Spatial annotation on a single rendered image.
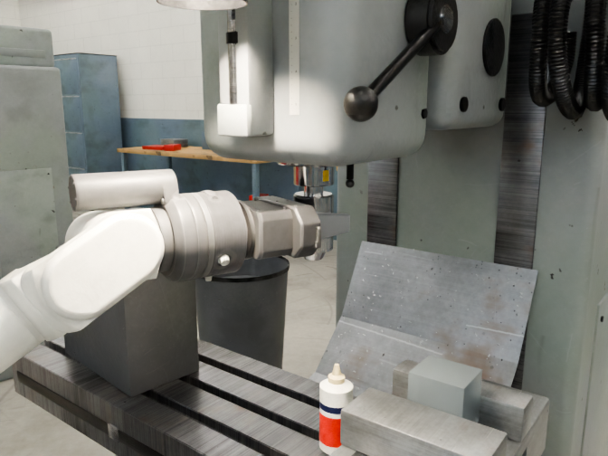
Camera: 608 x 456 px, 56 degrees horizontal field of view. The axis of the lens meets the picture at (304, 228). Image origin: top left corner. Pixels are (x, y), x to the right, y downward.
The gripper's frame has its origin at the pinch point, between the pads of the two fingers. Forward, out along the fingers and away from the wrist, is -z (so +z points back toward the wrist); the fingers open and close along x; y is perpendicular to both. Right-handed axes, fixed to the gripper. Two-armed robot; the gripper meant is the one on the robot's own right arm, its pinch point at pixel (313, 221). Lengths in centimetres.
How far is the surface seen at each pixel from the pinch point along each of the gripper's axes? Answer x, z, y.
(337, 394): -5.5, 0.1, 19.6
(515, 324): -3.1, -35.7, 19.2
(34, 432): 192, 12, 123
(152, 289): 22.6, 12.3, 12.4
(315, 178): -2.1, 1.2, -5.3
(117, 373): 25.1, 17.3, 25.1
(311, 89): -9.1, 6.6, -14.7
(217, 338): 170, -64, 90
